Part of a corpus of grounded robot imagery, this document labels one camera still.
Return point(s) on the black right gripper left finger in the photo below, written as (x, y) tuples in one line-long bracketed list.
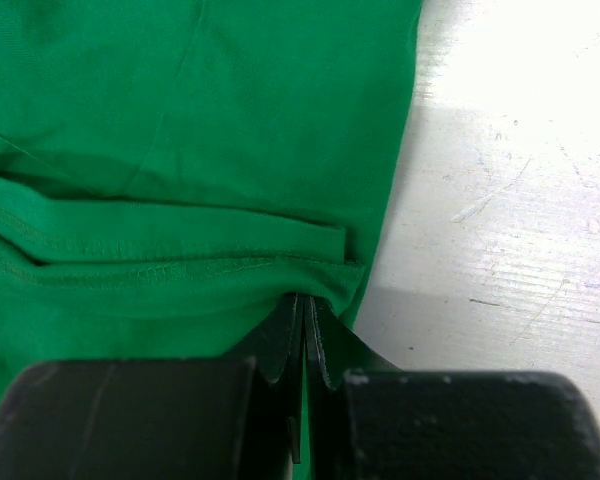
[(234, 416)]

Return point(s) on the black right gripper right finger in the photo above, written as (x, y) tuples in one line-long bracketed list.
[(369, 419)]

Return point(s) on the green t-shirt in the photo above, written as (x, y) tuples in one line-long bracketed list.
[(170, 169)]

